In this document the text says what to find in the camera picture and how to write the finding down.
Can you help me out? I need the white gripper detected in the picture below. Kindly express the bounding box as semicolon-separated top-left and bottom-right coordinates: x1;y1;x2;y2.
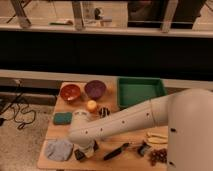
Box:
80;141;99;158

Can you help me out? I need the black eraser block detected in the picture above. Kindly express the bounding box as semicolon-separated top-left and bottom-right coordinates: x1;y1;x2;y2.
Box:
74;149;86;162

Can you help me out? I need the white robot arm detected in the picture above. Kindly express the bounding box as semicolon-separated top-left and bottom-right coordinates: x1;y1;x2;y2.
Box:
68;89;213;171

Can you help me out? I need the black striped small object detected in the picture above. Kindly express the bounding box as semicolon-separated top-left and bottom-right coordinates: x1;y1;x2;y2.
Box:
98;107;110;118

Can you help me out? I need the grey cloth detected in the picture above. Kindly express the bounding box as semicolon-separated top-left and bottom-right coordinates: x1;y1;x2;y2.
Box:
44;139;74;162

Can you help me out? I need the yellow round fruit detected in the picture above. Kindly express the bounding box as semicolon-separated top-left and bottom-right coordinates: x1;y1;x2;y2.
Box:
86;100;97;112

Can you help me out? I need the teal sponge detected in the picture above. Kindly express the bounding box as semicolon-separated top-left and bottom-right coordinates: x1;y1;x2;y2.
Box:
53;112;72;125

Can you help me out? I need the small dark clip object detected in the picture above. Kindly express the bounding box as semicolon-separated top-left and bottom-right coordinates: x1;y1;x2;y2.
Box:
137;142;150;156

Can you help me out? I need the purple bowl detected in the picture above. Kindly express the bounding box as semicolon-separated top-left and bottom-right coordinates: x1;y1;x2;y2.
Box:
84;80;106;100

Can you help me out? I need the red bowl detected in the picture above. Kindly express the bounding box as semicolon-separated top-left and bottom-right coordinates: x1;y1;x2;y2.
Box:
60;84;81;102

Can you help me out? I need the bunch of dark grapes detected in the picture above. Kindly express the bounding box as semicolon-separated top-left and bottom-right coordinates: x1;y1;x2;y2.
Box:
149;148;167;166

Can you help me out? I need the green plastic tray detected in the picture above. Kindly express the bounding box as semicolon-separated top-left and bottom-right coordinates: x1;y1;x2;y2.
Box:
117;77;167;109

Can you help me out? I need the banana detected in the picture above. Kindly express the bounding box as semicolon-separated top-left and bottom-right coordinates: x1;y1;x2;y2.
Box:
146;132;168;144

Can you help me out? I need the black handled brush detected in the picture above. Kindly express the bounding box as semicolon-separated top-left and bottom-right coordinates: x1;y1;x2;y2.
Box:
103;143;130;161

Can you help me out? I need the black cable on floor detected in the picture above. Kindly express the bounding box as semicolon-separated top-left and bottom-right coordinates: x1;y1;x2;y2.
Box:
0;79;37;131

